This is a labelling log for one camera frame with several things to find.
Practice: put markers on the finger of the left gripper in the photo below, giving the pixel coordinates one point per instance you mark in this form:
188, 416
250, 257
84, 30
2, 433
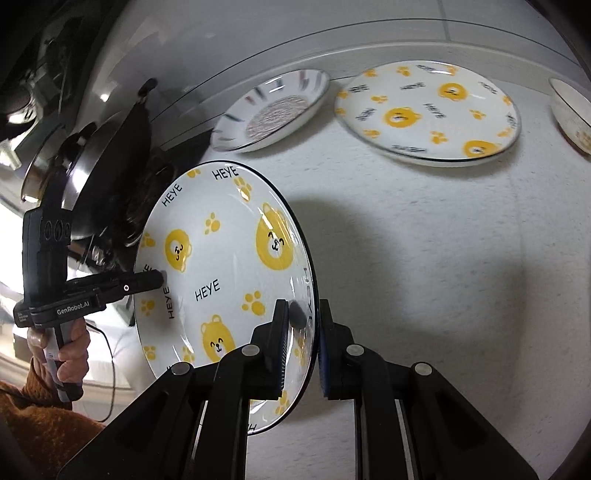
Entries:
114, 285

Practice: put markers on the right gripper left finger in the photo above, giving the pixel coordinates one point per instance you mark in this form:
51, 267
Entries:
192, 422

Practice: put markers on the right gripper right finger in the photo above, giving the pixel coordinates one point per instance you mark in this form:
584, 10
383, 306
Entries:
410, 421

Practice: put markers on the large yellow bear plate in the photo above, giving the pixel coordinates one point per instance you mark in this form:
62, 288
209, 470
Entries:
228, 247

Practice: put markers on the orange sleeve forearm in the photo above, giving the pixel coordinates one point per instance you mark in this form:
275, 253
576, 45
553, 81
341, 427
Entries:
47, 431

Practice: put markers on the left hand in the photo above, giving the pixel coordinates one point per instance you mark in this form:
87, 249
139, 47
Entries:
73, 356

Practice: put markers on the black wok with lid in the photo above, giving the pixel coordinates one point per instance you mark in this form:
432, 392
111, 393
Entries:
108, 176

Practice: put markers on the mandala pattern plate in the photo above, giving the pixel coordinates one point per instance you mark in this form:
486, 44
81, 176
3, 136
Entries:
271, 111

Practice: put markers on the small bear pattern bowl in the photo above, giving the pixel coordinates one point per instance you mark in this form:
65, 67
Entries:
571, 110

